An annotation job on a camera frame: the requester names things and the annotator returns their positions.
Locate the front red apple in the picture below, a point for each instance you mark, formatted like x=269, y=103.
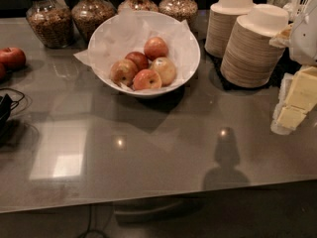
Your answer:
x=147, y=79

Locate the leftmost glass granola jar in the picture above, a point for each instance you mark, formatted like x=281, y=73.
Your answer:
x=51, y=21

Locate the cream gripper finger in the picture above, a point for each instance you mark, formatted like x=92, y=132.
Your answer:
x=282, y=39
x=297, y=97

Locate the black mat under stacks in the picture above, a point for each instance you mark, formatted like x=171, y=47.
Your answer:
x=284, y=65

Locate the right yellow apple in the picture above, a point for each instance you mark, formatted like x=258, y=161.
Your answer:
x=166, y=70

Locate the rear paper bowl stack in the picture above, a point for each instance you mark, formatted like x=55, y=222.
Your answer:
x=222, y=18

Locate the red apple on table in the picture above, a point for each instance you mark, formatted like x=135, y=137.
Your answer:
x=12, y=58

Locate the white paper liner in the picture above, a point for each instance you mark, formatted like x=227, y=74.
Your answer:
x=122, y=37

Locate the left yellow red apple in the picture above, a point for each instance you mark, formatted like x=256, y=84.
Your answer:
x=123, y=71

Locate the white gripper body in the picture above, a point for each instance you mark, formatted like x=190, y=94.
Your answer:
x=305, y=44

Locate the white ceramic bowl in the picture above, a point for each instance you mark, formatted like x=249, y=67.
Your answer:
x=185, y=50

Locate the glass cereal jar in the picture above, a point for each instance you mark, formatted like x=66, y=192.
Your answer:
x=181, y=10
x=138, y=5

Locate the front paper bowl stack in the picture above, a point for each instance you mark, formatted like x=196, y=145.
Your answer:
x=249, y=59

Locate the paper bowl stack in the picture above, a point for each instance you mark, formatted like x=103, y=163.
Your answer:
x=222, y=18
x=249, y=59

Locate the black device with cable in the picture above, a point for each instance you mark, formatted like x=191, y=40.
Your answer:
x=12, y=102

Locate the dark red middle apple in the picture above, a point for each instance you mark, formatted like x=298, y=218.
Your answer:
x=139, y=59

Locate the glass granola jar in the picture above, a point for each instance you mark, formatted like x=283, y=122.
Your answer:
x=88, y=15
x=51, y=21

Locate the red apple at edge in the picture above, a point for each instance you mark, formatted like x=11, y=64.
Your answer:
x=2, y=72

